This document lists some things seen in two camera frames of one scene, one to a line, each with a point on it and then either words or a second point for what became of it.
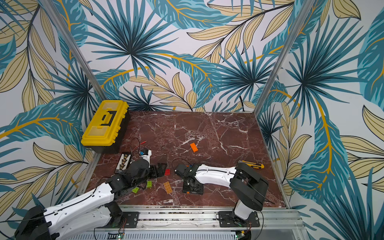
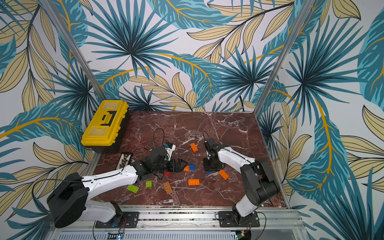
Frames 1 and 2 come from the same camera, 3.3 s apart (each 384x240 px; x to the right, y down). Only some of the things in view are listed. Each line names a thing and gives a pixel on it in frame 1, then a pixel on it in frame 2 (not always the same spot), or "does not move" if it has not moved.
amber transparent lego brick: [168, 188] does not move
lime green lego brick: [135, 190] does not move
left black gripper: [161, 171] -> [180, 168]
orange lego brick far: [194, 147] does not move
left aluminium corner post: [73, 49] does not move
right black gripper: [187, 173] -> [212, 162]
